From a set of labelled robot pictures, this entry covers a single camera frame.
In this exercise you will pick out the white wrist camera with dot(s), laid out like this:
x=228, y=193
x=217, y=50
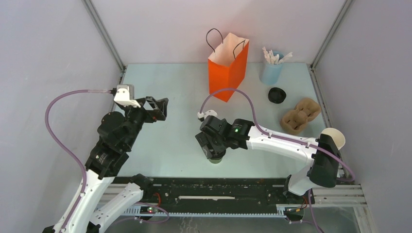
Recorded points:
x=124, y=96
x=203, y=115

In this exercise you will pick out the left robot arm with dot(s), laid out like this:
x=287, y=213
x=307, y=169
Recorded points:
x=117, y=134

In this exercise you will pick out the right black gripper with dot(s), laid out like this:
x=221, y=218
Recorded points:
x=204, y=140

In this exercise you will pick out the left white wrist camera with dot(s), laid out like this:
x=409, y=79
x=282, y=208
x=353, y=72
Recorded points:
x=124, y=96

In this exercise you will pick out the light blue holder cup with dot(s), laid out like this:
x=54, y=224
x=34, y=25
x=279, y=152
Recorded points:
x=270, y=73

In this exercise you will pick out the green paper coffee cup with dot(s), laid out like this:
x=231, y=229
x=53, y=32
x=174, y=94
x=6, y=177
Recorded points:
x=215, y=160

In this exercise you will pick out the orange paper bag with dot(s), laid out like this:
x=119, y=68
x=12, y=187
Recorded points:
x=227, y=63

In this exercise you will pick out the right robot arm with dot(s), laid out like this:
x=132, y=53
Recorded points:
x=320, y=155

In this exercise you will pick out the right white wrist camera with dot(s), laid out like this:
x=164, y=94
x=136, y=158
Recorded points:
x=203, y=115

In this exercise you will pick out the stack of paper cups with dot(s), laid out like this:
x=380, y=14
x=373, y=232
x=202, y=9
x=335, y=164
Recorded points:
x=337, y=136

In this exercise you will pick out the brown cardboard cup carrier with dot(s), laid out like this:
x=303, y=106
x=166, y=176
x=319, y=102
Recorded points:
x=297, y=119

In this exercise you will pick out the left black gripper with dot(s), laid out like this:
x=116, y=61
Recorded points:
x=153, y=114

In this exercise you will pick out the white wrapped stirrer sticks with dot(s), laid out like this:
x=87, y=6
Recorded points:
x=275, y=58

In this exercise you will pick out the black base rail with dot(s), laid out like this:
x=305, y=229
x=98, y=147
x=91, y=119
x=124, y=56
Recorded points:
x=225, y=197

